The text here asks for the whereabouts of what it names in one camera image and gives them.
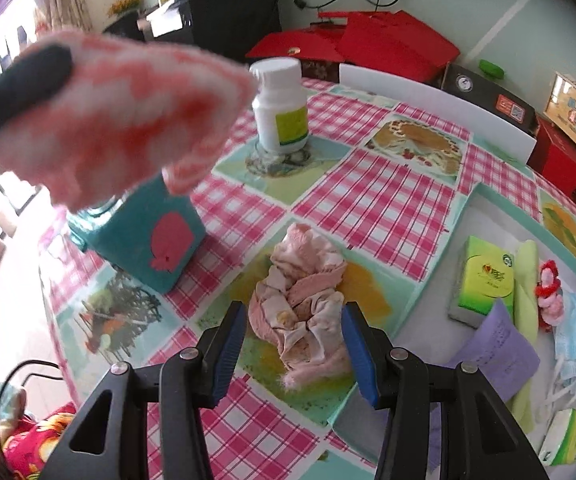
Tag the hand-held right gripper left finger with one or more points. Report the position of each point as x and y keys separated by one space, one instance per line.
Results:
x=228 y=350

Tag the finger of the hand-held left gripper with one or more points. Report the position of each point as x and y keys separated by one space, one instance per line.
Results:
x=18 y=90

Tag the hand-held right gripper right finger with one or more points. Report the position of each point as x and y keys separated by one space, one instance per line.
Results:
x=360 y=355

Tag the pale pink cloth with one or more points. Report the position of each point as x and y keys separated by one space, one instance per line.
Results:
x=298 y=305

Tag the pink white fluffy cloth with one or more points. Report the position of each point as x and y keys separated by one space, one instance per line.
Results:
x=133 y=110

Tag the purple packet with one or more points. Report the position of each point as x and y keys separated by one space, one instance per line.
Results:
x=497 y=355

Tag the green tissue packet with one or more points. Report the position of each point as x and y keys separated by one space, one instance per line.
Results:
x=485 y=275
x=567 y=435

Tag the light green cloth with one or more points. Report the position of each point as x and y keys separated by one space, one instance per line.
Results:
x=525 y=285

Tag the teal shallow cardboard tray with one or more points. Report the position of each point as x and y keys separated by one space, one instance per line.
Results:
x=497 y=220

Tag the red white knot ornament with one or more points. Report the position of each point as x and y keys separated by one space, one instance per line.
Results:
x=547 y=290

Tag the blue face mask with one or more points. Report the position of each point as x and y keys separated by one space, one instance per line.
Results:
x=575 y=335

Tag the yellow flowers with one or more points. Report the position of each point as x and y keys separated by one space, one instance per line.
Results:
x=127 y=4

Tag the teal box with red patch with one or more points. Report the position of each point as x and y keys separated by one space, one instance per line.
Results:
x=133 y=230

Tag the colourful printed blanket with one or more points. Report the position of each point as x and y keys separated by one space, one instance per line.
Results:
x=33 y=435

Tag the black machine with screen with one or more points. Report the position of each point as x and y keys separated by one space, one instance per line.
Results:
x=233 y=15

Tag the white plastic bottle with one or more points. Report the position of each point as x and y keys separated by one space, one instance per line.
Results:
x=278 y=110

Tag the white board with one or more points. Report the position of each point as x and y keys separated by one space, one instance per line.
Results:
x=442 y=105

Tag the red box with window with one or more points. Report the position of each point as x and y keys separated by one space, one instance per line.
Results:
x=567 y=180

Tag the black flat box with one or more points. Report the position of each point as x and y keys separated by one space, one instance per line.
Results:
x=487 y=92

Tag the red gift bag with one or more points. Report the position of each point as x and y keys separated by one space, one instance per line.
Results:
x=392 y=45

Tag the green round knob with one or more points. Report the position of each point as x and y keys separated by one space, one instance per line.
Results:
x=491 y=67

